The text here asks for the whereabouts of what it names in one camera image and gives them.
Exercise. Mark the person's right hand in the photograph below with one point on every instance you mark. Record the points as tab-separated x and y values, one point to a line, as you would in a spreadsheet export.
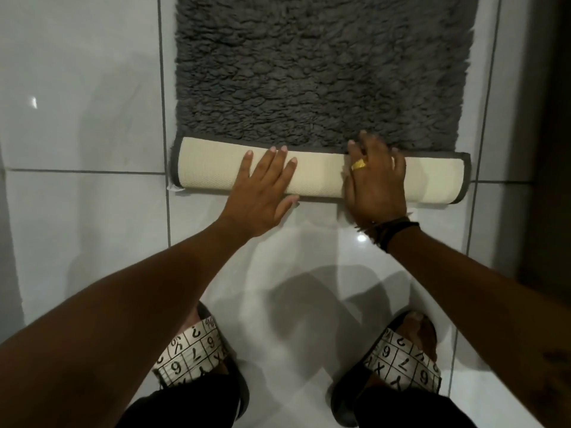
379	191

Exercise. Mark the person's left hand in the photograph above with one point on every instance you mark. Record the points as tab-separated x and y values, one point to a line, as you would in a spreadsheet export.
256	204

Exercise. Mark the person's left little finger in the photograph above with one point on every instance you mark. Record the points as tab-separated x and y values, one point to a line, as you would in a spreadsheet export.
245	167

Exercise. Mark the person's right thumb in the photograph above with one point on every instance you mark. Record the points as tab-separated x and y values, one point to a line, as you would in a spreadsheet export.
346	187

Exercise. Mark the person's left thumb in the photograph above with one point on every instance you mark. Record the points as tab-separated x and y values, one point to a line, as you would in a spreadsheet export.
287	204

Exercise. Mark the person's right middle finger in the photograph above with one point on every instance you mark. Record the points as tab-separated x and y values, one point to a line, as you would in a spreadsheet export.
368	147

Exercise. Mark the person's left middle finger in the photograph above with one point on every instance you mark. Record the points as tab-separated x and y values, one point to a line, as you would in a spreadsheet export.
277	164

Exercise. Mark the grey shaggy bath mat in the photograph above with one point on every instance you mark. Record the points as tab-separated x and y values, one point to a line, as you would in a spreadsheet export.
312	75

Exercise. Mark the person's left forearm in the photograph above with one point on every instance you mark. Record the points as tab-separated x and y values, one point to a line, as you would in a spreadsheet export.
116	320

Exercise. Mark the person's right forearm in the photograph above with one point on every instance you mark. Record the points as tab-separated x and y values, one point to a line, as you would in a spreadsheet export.
481	307

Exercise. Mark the white printed left slipper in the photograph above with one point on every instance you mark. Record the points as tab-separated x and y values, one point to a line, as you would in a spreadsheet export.
192	352

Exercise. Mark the white printed slipper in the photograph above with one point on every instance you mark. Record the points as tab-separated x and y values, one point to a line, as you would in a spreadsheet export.
192	352
401	361

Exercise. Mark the white printed right slipper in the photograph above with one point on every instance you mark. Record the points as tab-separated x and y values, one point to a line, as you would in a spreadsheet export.
401	361

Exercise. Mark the dark wooden door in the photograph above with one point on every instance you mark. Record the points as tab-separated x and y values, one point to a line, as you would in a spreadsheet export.
551	142

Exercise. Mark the black trousers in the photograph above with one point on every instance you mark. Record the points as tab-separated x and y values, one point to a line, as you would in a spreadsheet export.
178	407

